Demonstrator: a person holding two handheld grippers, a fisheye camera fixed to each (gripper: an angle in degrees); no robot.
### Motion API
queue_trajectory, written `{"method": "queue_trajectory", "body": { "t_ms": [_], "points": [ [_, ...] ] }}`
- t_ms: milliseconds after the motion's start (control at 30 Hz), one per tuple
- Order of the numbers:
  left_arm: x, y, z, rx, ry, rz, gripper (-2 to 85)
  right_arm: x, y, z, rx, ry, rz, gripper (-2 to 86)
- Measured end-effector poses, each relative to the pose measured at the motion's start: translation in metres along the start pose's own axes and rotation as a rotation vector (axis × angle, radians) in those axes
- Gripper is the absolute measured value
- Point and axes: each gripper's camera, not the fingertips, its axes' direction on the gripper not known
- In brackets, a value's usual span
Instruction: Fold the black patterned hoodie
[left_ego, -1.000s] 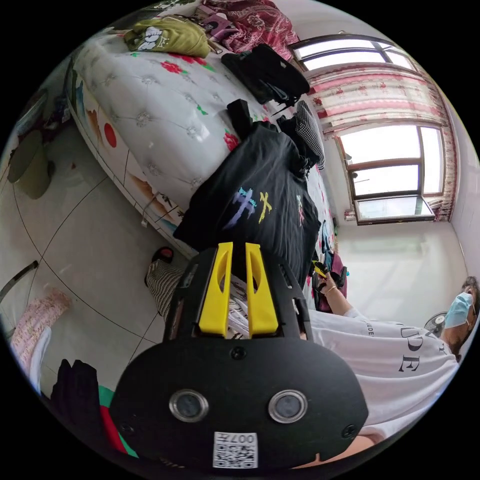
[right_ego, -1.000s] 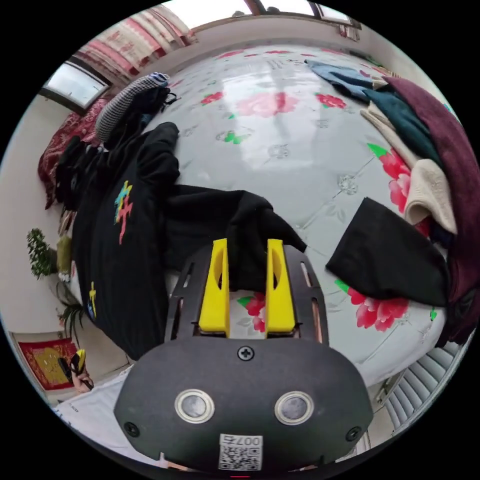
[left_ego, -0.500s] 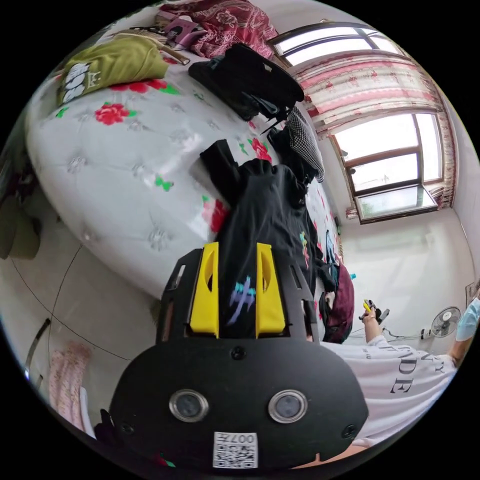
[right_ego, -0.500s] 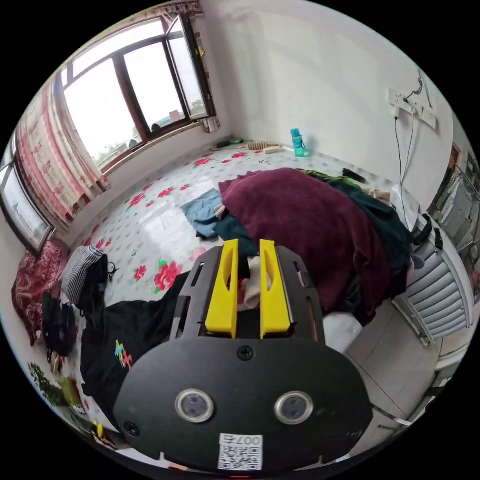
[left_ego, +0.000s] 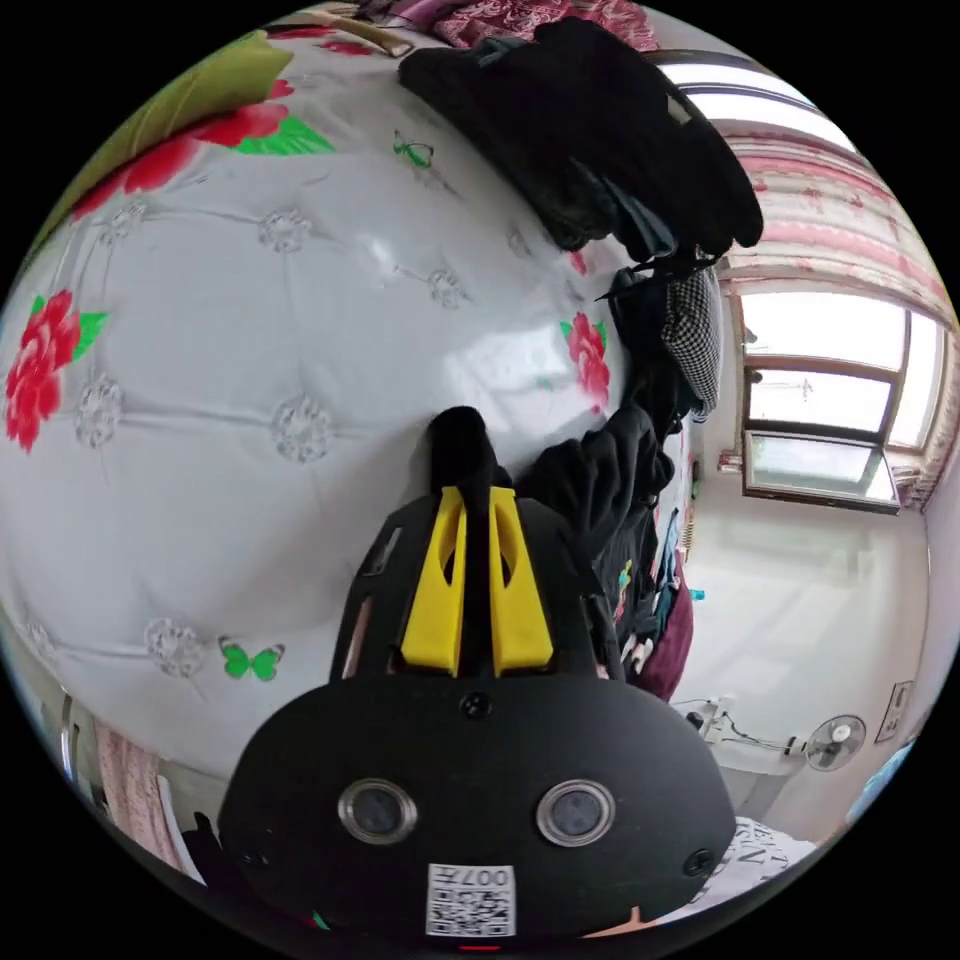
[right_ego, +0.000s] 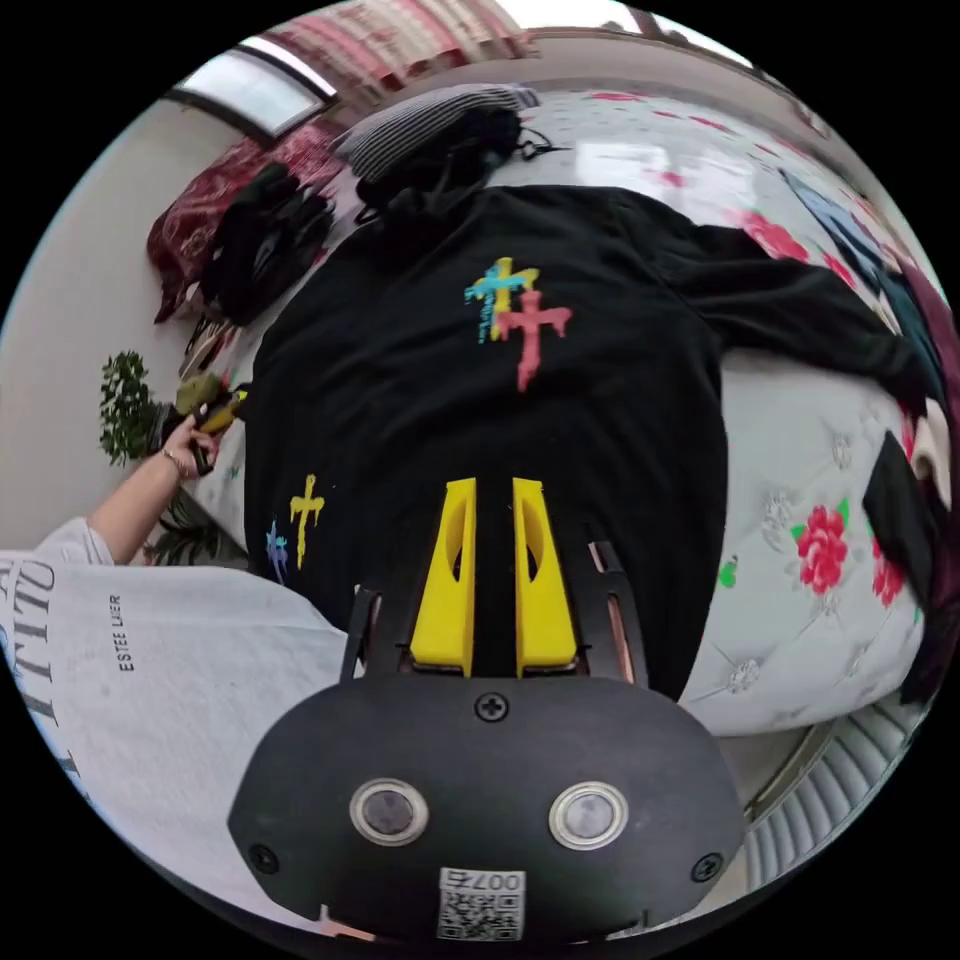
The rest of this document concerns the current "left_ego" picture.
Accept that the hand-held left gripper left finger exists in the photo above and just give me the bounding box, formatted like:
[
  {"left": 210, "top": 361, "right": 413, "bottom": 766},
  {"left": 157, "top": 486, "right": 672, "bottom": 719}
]
[{"left": 399, "top": 485, "right": 469, "bottom": 674}]

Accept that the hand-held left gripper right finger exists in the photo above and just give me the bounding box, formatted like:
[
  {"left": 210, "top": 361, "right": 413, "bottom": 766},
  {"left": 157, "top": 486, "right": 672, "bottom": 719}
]
[{"left": 488, "top": 485, "right": 556, "bottom": 676}]

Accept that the black patterned hoodie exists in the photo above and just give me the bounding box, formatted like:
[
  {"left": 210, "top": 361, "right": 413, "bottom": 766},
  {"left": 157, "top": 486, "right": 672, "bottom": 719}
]
[{"left": 425, "top": 405, "right": 685, "bottom": 680}]

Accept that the bed with white floral quilt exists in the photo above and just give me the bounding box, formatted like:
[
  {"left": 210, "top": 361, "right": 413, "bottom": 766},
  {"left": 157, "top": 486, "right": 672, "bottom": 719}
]
[{"left": 0, "top": 22, "right": 725, "bottom": 785}]

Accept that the white standing fan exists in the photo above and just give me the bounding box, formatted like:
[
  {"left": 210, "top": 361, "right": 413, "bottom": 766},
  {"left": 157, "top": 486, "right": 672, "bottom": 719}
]
[{"left": 783, "top": 714, "right": 869, "bottom": 775}]

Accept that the window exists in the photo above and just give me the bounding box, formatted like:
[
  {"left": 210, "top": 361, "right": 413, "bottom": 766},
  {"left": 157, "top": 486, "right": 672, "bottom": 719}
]
[{"left": 737, "top": 290, "right": 948, "bottom": 517}]

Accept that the pink striped curtain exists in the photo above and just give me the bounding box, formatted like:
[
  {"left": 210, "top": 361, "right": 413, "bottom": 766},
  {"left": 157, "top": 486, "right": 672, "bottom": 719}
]
[{"left": 716, "top": 112, "right": 958, "bottom": 354}]

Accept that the pile of clothes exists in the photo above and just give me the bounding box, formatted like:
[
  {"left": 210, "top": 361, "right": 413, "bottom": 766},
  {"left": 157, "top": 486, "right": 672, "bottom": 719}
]
[{"left": 397, "top": 14, "right": 766, "bottom": 421}]

